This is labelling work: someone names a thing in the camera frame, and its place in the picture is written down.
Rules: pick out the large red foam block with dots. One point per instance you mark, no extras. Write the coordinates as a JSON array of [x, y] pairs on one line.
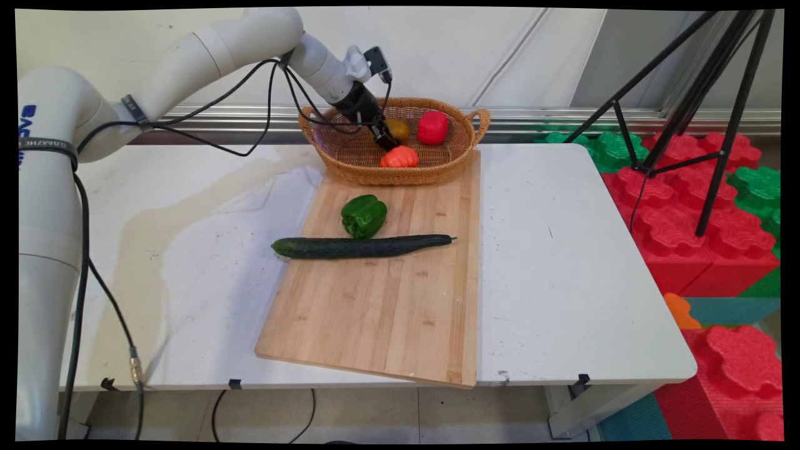
[[675, 212]]

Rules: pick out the bamboo cutting board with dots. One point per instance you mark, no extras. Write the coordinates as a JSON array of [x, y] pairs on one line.
[[387, 300]]

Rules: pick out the orange foam piece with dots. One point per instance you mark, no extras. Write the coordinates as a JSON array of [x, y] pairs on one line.
[[680, 311]]

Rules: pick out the white table leg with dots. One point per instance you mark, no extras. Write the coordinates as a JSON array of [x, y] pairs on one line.
[[587, 409]]

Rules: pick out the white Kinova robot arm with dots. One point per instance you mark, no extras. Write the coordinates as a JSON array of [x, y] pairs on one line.
[[50, 250]]

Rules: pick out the orange toy tomato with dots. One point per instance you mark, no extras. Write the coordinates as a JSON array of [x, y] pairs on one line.
[[399, 158]]

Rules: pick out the aluminium wall rail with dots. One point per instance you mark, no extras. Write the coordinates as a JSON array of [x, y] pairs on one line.
[[537, 119]]

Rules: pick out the black table edge clip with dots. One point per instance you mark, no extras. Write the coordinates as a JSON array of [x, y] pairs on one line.
[[235, 383], [584, 379]]

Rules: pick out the black tripod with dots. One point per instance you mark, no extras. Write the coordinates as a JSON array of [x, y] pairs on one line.
[[744, 94]]

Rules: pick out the woven wicker basket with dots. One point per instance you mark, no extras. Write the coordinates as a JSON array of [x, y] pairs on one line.
[[437, 165]]

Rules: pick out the red toy bell pepper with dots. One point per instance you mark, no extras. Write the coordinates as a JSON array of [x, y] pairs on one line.
[[432, 127]]

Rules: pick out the green toy bell pepper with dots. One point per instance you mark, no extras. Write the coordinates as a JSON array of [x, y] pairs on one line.
[[364, 215]]

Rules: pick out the black wrist camera white mount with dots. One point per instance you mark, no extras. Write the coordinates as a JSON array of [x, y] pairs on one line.
[[374, 62]]

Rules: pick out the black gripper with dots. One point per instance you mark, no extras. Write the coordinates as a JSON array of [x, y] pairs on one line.
[[361, 106]]

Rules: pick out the green foam block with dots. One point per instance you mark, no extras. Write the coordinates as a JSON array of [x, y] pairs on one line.
[[609, 150], [759, 187]]

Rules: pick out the brown toy potato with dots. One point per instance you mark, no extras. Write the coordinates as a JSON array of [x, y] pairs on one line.
[[401, 130]]

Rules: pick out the teal foam mat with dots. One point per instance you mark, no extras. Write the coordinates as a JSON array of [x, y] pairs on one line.
[[634, 422]]

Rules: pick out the dark green cucumber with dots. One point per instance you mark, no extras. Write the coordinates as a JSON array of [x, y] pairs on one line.
[[362, 246]]

